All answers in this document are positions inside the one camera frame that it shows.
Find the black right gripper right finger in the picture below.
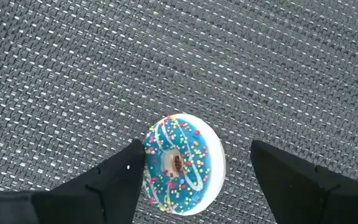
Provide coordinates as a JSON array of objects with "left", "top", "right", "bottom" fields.
[{"left": 250, "top": 139, "right": 358, "bottom": 224}]

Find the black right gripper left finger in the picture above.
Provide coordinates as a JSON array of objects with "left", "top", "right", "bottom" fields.
[{"left": 31, "top": 139, "right": 147, "bottom": 224}]

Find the small blue sprinkled donut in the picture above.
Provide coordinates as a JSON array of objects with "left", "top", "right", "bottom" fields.
[{"left": 142, "top": 113, "right": 227, "bottom": 217}]

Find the dark grey woven placemat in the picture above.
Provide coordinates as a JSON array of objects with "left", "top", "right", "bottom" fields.
[{"left": 0, "top": 0, "right": 358, "bottom": 224}]

